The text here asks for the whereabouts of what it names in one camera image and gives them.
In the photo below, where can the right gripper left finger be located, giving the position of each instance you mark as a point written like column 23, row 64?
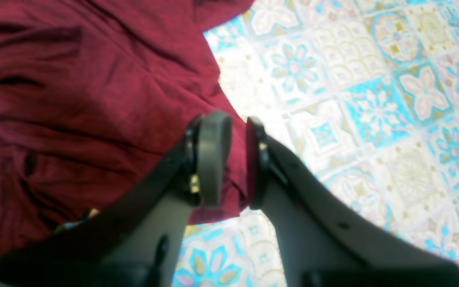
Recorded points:
column 136, row 241

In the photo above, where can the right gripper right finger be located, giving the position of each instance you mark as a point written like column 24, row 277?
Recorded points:
column 323, row 242

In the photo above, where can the maroon t-shirt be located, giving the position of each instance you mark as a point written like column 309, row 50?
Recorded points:
column 92, row 94

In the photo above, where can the patterned tablecloth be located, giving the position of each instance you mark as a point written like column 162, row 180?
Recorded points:
column 366, row 94

